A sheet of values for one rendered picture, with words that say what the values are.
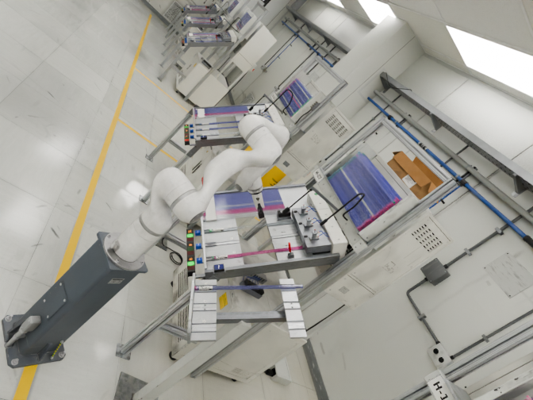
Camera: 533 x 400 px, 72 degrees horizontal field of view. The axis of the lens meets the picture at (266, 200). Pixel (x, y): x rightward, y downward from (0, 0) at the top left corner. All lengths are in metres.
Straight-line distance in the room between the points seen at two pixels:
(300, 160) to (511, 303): 1.93
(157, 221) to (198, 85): 4.96
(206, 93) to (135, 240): 5.02
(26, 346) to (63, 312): 0.28
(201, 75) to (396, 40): 2.97
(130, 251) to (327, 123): 2.16
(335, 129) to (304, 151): 0.32
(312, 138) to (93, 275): 2.19
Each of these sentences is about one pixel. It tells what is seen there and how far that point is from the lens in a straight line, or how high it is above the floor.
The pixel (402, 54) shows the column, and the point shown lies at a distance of 5.32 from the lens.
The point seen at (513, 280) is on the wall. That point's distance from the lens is 3.26.
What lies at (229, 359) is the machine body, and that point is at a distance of 2.54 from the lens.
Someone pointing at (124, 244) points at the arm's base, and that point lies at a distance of 1.55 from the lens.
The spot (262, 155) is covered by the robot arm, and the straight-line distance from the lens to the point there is 1.43.
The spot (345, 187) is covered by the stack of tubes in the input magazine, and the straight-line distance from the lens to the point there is 2.19.
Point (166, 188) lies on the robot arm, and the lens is 1.40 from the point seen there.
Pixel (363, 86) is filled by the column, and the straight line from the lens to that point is 5.21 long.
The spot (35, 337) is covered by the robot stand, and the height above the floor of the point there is 0.15.
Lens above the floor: 1.70
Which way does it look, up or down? 17 degrees down
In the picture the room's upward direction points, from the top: 49 degrees clockwise
